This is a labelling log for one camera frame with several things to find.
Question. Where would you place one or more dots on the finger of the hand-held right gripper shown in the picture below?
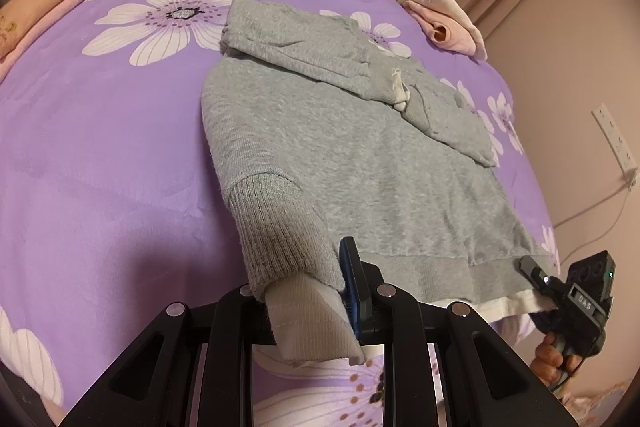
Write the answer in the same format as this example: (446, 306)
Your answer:
(540, 279)
(542, 322)

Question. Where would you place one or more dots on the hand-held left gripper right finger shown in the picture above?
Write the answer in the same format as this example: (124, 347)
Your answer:
(350, 279)

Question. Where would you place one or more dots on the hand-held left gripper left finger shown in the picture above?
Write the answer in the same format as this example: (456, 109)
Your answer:
(235, 309)

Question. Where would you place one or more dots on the grey printed sweatshirt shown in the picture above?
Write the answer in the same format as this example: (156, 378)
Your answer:
(350, 157)

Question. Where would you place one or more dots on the person's right hand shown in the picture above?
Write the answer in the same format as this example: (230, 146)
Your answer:
(550, 362)

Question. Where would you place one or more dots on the purple floral blanket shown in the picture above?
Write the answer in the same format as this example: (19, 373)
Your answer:
(110, 147)

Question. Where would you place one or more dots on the pink rolled garment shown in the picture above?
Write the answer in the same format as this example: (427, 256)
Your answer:
(450, 37)

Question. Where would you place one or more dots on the cream folded garment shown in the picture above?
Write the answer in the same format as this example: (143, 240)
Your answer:
(450, 4)

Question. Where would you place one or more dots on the light pink folded garment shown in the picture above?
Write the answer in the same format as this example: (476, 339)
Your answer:
(30, 52)

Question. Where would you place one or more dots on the orange patterned folded garment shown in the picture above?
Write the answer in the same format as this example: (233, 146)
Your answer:
(35, 4)

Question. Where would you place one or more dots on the white wall socket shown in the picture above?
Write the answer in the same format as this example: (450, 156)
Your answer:
(617, 142)

